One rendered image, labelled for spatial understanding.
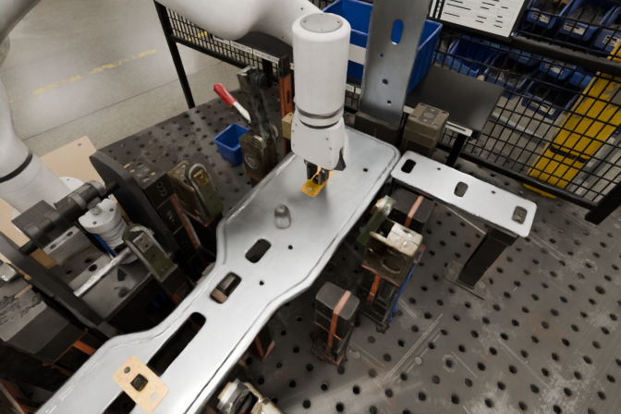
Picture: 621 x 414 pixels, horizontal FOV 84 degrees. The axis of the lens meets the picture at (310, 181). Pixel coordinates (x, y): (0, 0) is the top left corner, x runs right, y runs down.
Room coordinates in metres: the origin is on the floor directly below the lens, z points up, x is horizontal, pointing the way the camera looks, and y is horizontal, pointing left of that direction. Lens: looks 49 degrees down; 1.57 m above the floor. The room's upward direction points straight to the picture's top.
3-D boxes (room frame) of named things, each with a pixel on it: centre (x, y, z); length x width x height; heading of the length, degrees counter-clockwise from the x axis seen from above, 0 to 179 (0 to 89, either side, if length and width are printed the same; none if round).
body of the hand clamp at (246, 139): (0.58, 0.12, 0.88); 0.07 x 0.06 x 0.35; 56
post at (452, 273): (0.40, -0.42, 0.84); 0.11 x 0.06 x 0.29; 56
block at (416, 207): (0.45, -0.21, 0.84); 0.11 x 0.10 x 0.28; 56
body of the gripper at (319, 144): (0.49, -0.02, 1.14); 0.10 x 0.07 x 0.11; 56
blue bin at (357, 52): (0.91, -0.17, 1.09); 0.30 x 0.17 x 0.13; 55
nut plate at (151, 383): (0.10, 0.25, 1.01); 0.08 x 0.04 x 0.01; 56
